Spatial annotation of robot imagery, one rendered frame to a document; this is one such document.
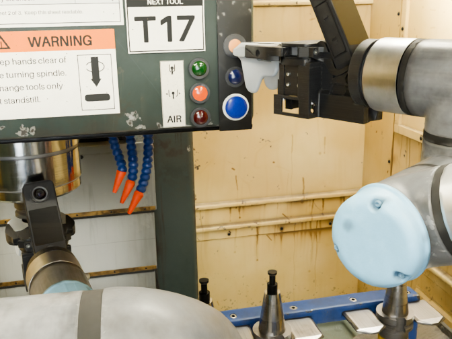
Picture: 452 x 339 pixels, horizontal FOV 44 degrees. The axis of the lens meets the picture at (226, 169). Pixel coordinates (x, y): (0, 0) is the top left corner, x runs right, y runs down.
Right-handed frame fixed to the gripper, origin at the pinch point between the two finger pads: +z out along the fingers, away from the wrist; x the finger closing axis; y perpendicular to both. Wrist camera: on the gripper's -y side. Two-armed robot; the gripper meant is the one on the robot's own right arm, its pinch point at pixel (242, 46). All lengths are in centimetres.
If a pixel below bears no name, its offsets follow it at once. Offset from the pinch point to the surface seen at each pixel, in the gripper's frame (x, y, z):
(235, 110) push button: -0.4, 8.4, 1.1
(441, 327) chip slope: 85, 82, 9
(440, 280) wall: 88, 70, 12
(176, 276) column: 34, 66, 60
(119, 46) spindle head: -12.4, -0.4, 9.2
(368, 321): 23, 47, -7
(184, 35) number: -5.4, -1.4, 4.9
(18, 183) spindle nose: -19.7, 19.9, 28.0
